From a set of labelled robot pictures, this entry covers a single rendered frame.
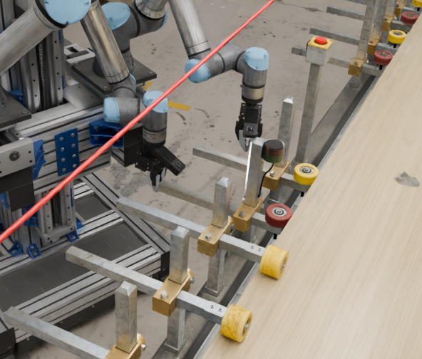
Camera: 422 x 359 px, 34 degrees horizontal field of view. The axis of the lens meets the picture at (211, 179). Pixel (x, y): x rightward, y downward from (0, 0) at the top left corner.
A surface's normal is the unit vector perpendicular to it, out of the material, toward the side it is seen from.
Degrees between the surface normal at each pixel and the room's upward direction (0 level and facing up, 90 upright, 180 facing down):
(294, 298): 0
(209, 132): 0
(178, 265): 90
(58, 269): 0
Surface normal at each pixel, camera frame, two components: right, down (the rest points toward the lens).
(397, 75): 0.06, -0.80
